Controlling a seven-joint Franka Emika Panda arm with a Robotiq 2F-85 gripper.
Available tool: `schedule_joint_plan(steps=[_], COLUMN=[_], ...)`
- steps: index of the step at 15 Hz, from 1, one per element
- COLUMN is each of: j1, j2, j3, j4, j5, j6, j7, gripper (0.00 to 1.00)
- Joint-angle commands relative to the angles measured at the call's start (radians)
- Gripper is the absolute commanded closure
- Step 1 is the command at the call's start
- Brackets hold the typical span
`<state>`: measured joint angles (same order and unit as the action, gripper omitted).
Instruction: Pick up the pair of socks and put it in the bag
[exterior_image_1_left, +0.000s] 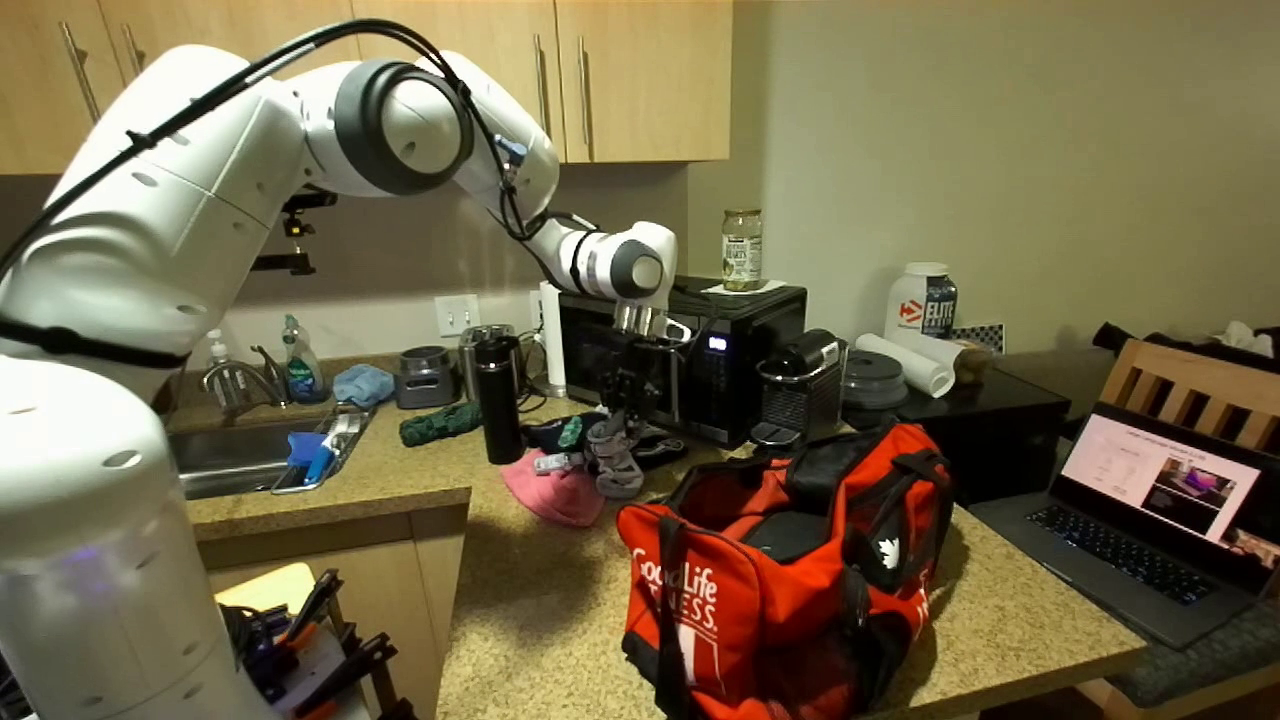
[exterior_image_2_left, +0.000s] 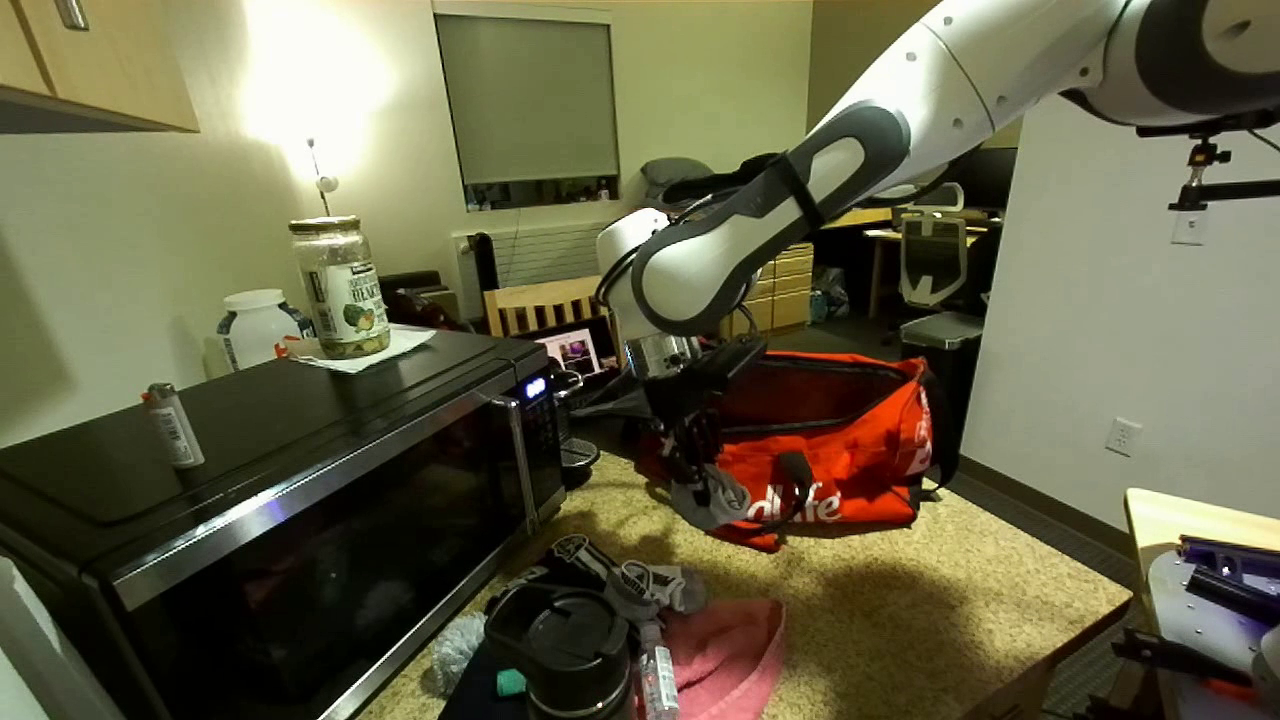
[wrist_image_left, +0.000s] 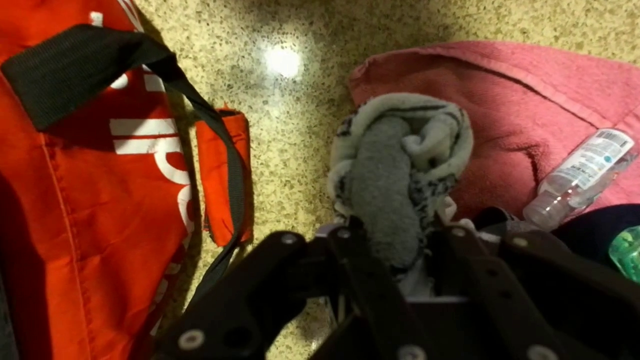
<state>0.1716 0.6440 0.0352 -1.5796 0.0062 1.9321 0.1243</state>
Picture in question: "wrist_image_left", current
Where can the rolled grey pair of socks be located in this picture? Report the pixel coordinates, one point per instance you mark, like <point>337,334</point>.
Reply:
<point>400,165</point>

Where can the dark navy cloth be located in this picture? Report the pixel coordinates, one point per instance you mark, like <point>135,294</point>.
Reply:
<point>600,230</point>

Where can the red fabric bag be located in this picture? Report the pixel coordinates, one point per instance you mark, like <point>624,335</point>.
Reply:
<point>95,195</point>

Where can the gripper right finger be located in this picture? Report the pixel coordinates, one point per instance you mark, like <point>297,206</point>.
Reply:
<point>520,280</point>

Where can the clear plastic bottle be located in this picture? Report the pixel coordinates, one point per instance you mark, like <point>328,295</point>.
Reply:
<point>580,177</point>

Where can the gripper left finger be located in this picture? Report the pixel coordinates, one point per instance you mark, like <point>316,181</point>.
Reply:
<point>235,310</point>

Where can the green translucent object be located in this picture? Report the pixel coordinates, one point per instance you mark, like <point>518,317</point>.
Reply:
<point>626,252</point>

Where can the pink towel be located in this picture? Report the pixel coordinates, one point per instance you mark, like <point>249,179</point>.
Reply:
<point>505,120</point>

